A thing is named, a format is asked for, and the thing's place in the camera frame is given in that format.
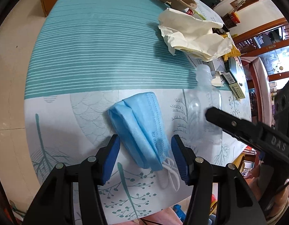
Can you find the green cream carton box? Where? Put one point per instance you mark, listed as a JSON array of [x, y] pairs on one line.
[[235, 77]]

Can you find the clear plastic water bottle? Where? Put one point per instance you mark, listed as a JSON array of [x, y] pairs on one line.
[[202, 135]]

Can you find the yellow snack wrapper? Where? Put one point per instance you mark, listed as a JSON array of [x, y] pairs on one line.
[[231, 52]]

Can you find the dining table pink cloth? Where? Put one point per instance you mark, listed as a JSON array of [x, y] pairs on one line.
[[261, 85]]

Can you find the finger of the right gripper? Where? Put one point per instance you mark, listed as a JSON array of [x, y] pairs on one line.
[[258, 136]]

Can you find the white small carton box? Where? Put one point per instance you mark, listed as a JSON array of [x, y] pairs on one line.
[[216, 67]]

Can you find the dark wicker stand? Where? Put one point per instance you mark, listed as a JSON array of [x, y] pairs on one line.
[[231, 20]]

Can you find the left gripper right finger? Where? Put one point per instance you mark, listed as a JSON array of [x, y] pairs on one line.
[[236, 201]]

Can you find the patterned light blue tablecloth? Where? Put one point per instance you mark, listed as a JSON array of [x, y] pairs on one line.
[[89, 55]]

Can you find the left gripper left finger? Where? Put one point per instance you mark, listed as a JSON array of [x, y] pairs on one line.
[[53, 204]]

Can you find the blue face mask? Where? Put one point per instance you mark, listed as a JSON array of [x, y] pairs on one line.
[[138, 122]]

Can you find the beige paper bag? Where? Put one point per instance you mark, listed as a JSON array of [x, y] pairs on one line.
[[184, 32]]

